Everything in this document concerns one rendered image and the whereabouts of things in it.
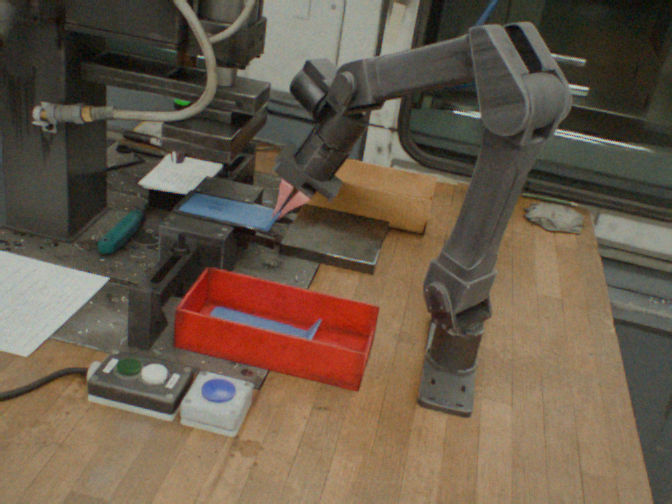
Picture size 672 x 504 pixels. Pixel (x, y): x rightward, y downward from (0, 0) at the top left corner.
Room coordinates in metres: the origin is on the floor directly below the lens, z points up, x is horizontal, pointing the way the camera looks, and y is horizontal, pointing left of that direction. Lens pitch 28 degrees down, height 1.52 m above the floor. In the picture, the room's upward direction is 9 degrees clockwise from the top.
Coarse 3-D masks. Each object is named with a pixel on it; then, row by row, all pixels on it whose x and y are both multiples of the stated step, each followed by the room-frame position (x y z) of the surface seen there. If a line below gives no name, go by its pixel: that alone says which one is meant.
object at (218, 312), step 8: (216, 312) 0.90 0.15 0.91; (224, 312) 0.91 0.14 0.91; (232, 312) 0.91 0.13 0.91; (232, 320) 0.89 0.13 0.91; (240, 320) 0.89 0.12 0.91; (248, 320) 0.90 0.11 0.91; (256, 320) 0.90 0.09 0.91; (264, 320) 0.90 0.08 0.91; (320, 320) 0.89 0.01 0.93; (264, 328) 0.88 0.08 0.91; (272, 328) 0.89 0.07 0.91; (280, 328) 0.89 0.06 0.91; (288, 328) 0.89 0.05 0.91; (296, 328) 0.90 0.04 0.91; (312, 328) 0.87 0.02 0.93; (304, 336) 0.88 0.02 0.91; (312, 336) 0.85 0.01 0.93
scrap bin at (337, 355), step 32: (192, 288) 0.88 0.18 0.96; (224, 288) 0.93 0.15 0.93; (256, 288) 0.93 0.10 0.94; (288, 288) 0.92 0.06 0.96; (192, 320) 0.82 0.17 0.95; (224, 320) 0.81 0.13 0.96; (288, 320) 0.92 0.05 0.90; (352, 320) 0.91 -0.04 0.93; (224, 352) 0.81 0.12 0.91; (256, 352) 0.81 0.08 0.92; (288, 352) 0.80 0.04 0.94; (320, 352) 0.80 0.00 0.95; (352, 352) 0.79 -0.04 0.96; (352, 384) 0.79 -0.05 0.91
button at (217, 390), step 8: (208, 384) 0.71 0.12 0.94; (216, 384) 0.71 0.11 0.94; (224, 384) 0.72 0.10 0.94; (232, 384) 0.72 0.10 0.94; (208, 392) 0.70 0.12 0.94; (216, 392) 0.70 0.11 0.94; (224, 392) 0.70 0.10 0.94; (232, 392) 0.71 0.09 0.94; (208, 400) 0.69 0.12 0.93; (216, 400) 0.69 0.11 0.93; (224, 400) 0.69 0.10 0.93
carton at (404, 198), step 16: (352, 160) 1.40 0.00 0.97; (336, 176) 1.40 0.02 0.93; (352, 176) 1.40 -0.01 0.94; (368, 176) 1.40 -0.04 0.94; (384, 176) 1.39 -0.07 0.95; (400, 176) 1.39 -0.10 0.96; (416, 176) 1.38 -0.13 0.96; (432, 176) 1.38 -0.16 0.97; (352, 192) 1.28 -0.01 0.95; (368, 192) 1.28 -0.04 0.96; (384, 192) 1.28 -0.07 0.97; (400, 192) 1.39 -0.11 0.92; (416, 192) 1.38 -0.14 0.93; (432, 192) 1.38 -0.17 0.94; (336, 208) 1.29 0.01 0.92; (352, 208) 1.28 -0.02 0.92; (368, 208) 1.28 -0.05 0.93; (384, 208) 1.28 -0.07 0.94; (400, 208) 1.27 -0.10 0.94; (416, 208) 1.27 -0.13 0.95; (400, 224) 1.27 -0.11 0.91; (416, 224) 1.27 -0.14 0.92
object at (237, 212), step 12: (192, 204) 1.06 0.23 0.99; (204, 204) 1.07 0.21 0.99; (228, 204) 1.08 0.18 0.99; (240, 204) 1.09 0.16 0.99; (216, 216) 1.04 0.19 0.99; (228, 216) 1.04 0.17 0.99; (240, 216) 1.05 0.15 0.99; (252, 216) 1.06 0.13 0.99; (264, 216) 1.06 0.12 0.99; (276, 216) 1.02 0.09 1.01; (264, 228) 1.02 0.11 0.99
